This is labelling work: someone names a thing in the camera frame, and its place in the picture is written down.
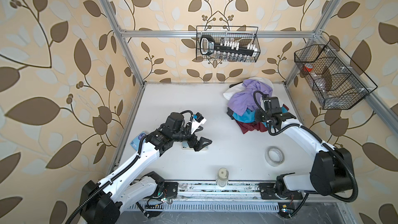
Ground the teal cloth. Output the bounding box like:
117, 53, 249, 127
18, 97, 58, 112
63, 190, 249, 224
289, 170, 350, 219
231, 105, 288, 124

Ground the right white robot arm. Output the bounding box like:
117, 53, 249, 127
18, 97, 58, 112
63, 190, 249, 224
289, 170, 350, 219
213, 90, 359, 202

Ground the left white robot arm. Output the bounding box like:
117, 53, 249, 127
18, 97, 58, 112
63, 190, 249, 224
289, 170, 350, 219
66, 111, 212, 224

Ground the dark red cloth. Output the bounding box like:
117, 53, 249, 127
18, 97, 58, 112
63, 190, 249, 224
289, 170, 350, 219
235, 120, 268, 134

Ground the purple cloth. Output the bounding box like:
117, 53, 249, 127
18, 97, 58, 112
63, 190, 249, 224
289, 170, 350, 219
228, 79, 273, 116

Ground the dark grey cloth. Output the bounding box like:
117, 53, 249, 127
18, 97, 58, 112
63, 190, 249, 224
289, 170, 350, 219
227, 107, 235, 120

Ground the white cloth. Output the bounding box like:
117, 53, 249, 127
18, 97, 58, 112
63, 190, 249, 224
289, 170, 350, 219
223, 77, 274, 100

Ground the light blue stapler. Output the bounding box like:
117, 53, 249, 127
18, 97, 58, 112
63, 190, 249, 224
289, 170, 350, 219
181, 140, 208, 151

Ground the white cylindrical bottle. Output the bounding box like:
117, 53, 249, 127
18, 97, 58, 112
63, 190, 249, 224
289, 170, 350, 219
216, 168, 229, 188

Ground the clear tape roll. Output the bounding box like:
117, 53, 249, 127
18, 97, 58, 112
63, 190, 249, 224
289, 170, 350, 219
265, 146, 285, 167

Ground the blue white card pack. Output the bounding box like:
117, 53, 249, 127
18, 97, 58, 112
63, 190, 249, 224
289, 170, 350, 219
130, 132, 147, 151

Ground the red capped clear bottle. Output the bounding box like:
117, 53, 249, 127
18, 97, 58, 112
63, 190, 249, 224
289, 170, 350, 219
302, 63, 331, 97

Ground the black socket tool set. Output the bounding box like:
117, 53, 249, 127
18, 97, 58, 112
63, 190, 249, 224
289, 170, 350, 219
199, 35, 259, 57

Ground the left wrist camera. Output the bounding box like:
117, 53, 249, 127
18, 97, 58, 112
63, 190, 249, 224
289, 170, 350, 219
190, 113, 206, 134

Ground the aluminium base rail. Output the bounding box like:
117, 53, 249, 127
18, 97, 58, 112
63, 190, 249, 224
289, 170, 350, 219
129, 180, 305, 213

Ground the right black wire basket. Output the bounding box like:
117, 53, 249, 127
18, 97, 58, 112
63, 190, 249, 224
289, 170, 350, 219
294, 39, 378, 110

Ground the black wire basket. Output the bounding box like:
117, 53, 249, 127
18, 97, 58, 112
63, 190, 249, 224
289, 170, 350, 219
294, 39, 378, 110
196, 25, 261, 63

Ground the back black wire basket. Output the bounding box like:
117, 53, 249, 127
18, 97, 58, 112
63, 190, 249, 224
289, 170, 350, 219
196, 25, 261, 63

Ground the aluminium frame post right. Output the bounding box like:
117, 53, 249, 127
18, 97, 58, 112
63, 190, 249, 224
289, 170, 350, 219
284, 0, 357, 86

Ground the aluminium frame post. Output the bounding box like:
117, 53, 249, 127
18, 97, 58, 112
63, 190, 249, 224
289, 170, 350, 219
284, 0, 357, 86
99, 0, 145, 88

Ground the aluminium frame back crossbar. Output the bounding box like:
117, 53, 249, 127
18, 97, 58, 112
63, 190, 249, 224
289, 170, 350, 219
119, 29, 316, 39

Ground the aluminium frame post left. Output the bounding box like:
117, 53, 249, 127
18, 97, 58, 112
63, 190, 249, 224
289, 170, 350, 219
99, 0, 145, 88

